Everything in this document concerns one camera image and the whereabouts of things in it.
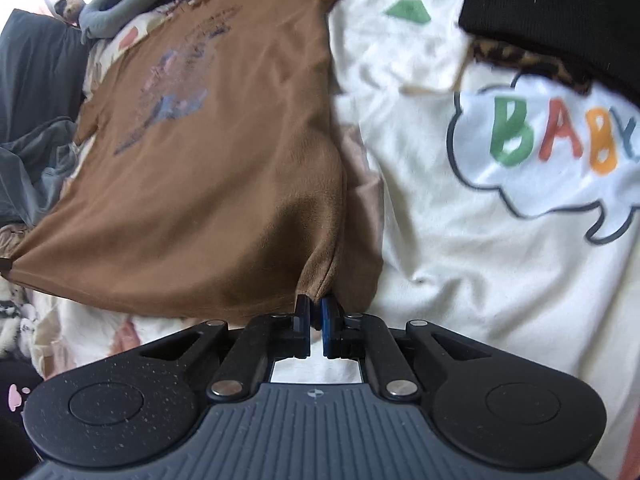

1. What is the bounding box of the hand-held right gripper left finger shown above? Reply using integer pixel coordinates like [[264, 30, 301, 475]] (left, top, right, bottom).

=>
[[140, 294, 312, 402]]

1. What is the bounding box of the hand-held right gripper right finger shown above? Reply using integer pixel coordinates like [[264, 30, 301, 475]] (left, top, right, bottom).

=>
[[320, 296, 493, 402]]

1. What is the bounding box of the brown printed t-shirt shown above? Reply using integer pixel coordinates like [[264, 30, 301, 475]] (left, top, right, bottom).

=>
[[0, 0, 453, 322]]

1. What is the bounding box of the cream bear print bed sheet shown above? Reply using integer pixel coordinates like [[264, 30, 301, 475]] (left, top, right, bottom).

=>
[[27, 0, 640, 480]]

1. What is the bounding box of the leopard print cloth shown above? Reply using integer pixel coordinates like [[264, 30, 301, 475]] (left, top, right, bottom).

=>
[[469, 39, 595, 97]]

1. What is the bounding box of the grey neck pillow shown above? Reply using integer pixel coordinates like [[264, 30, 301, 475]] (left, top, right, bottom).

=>
[[77, 0, 166, 45]]

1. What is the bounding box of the dark grey duvet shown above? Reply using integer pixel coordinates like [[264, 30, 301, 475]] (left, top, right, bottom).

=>
[[0, 9, 95, 147]]

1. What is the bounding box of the black knit garment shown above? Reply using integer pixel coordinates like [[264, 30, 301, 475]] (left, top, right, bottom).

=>
[[459, 0, 640, 95]]

